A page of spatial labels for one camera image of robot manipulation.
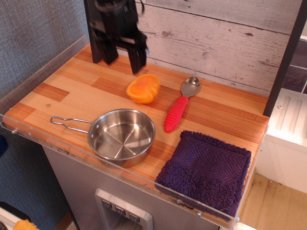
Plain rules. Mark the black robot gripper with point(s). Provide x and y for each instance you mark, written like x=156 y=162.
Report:
x=117 y=27

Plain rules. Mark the orange toy fruit half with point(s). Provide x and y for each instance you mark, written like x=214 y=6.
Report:
x=144 y=89

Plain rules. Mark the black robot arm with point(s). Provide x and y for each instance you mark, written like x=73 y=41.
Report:
x=112 y=25

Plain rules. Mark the orange object bottom left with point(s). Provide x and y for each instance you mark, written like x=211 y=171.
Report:
x=25 y=225

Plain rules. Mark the small steel saucepan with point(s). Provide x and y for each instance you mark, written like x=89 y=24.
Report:
x=122 y=136

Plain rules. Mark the grey toy fridge cabinet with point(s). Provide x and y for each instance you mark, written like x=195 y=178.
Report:
x=79 y=178

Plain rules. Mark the purple folded towel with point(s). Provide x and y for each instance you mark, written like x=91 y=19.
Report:
x=207 y=170

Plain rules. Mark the silver dispenser panel with buttons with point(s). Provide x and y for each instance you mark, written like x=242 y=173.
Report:
x=118 y=214

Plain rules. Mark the white toy sink unit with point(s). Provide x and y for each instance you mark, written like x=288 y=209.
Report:
x=283 y=156

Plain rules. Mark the dark wooden post left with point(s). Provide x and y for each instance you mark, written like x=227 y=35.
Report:
x=91 y=14

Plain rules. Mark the dark wooden post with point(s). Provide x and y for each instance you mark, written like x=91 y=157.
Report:
x=91 y=14
x=287 y=58

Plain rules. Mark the red handled metal spoon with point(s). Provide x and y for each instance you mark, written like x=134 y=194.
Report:
x=189 y=88

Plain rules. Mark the clear acrylic guard rail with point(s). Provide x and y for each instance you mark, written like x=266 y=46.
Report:
x=242 y=129

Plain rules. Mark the dark wooden post right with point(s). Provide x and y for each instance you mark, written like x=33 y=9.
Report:
x=287 y=58

